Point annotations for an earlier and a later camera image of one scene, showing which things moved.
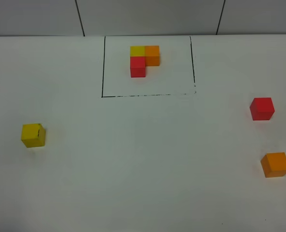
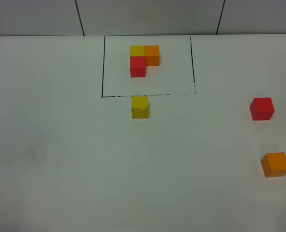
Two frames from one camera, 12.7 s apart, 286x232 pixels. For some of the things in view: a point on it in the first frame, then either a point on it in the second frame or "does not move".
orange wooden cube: x=275 y=164 does not move
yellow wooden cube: x=33 y=135 -> x=140 y=107
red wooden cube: x=262 y=108 does not move
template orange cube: x=152 y=55 does not move
